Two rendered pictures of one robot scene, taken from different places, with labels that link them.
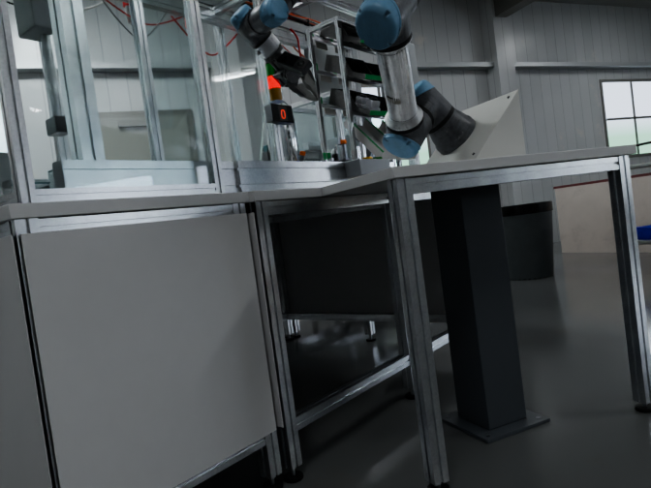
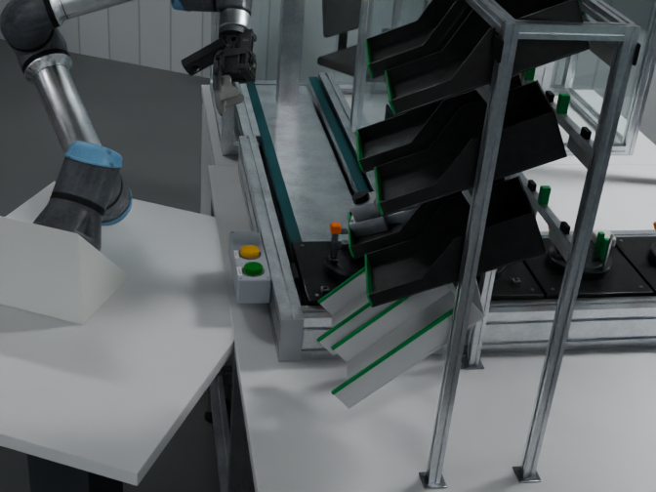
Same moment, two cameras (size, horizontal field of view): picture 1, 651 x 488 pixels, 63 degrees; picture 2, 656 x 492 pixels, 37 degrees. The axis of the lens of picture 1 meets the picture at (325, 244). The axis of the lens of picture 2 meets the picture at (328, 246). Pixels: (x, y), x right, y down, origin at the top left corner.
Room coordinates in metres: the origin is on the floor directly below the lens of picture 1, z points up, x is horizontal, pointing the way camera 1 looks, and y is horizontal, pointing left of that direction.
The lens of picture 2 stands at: (3.31, -1.53, 2.02)
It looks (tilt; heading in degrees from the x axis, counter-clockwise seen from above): 29 degrees down; 129
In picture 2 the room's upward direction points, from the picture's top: 5 degrees clockwise
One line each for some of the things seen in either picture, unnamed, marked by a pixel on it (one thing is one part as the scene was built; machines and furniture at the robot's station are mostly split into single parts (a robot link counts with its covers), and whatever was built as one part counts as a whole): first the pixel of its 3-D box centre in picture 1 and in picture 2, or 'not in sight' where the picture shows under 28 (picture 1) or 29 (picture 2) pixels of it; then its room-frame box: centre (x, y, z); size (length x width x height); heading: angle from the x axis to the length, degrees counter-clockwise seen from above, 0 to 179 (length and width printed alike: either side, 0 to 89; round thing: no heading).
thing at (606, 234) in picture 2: not in sight; (583, 247); (2.56, 0.30, 1.01); 0.24 x 0.24 x 0.13; 51
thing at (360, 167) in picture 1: (368, 167); (249, 266); (2.04, -0.20, 0.93); 0.21 x 0.07 x 0.06; 141
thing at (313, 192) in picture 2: not in sight; (339, 225); (2.02, 0.12, 0.91); 0.84 x 0.28 x 0.10; 141
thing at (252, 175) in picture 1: (325, 175); (267, 229); (1.93, -0.03, 0.91); 0.89 x 0.06 x 0.11; 141
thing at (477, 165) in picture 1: (452, 175); (86, 301); (1.81, -0.46, 0.84); 0.90 x 0.70 x 0.03; 113
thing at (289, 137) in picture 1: (285, 132); not in sight; (3.21, 0.15, 1.32); 0.14 x 0.14 x 0.38
